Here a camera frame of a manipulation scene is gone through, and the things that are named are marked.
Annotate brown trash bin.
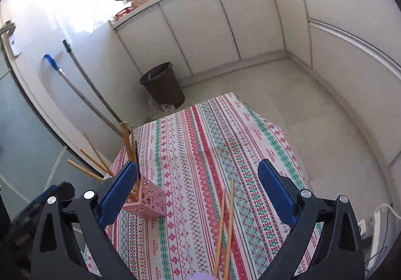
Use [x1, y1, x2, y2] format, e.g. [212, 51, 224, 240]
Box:
[139, 61, 186, 109]

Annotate clear plastic bag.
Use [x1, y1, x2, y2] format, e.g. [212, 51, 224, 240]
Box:
[147, 98, 176, 115]

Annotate wooden chopstick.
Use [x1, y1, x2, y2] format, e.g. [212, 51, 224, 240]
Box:
[223, 179, 235, 280]
[213, 190, 226, 277]
[125, 123, 137, 164]
[80, 149, 111, 175]
[120, 122, 134, 163]
[83, 133, 113, 175]
[66, 159, 106, 182]

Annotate lilac object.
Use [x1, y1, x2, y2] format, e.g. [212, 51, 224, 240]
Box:
[189, 272, 219, 280]

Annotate white kitchen cabinets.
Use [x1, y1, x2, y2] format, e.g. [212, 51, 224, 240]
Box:
[108, 0, 401, 168]

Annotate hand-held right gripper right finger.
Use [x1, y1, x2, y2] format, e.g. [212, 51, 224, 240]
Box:
[257, 159, 367, 280]

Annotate green-tipped mop handle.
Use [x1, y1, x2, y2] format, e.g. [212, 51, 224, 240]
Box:
[62, 39, 125, 127]

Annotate frosted glass door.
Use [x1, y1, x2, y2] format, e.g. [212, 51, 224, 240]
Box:
[0, 57, 65, 205]

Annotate red plastic basket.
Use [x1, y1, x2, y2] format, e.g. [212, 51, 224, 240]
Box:
[114, 7, 136, 18]

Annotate striped patterned tablecloth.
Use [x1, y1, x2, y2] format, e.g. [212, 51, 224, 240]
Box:
[83, 92, 325, 280]

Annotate metal door handle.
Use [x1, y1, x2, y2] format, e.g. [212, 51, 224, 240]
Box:
[0, 21, 22, 58]

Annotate pink perforated utensil holder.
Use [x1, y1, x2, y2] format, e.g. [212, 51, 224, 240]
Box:
[122, 173, 167, 220]

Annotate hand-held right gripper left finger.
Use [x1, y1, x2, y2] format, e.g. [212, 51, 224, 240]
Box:
[30, 161, 140, 280]

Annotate blue-tipped mop handle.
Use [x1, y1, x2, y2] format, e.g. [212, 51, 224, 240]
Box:
[43, 54, 123, 138]

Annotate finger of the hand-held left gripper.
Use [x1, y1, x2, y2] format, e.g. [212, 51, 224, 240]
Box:
[47, 182, 76, 209]

